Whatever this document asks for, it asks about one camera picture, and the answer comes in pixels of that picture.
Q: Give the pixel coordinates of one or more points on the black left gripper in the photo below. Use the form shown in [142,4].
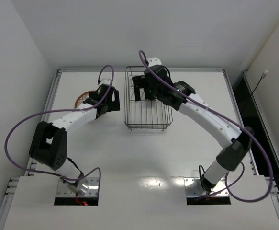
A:
[112,96]

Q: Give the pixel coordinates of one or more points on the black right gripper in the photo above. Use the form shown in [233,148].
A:
[142,80]

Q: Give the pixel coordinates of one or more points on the brown lattice pattern plate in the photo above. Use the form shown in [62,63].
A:
[81,98]

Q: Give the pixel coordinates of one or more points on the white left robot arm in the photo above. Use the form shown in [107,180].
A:
[49,144]

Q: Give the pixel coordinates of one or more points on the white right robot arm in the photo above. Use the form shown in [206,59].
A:
[233,140]

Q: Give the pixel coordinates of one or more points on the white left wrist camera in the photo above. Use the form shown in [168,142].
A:
[106,82]

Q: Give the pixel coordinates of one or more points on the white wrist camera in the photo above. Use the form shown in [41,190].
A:
[106,82]
[153,61]

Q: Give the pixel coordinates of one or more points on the black wire dish rack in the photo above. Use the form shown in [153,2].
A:
[144,114]

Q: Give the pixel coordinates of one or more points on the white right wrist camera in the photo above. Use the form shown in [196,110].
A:
[153,61]

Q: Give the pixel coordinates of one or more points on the aluminium table frame rail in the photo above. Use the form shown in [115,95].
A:
[140,68]

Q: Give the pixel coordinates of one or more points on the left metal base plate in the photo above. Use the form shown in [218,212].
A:
[87,188]

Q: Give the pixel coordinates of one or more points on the metal base plate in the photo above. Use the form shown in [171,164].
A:
[87,188]
[193,189]

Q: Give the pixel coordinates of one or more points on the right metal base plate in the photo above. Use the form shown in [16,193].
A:
[193,189]

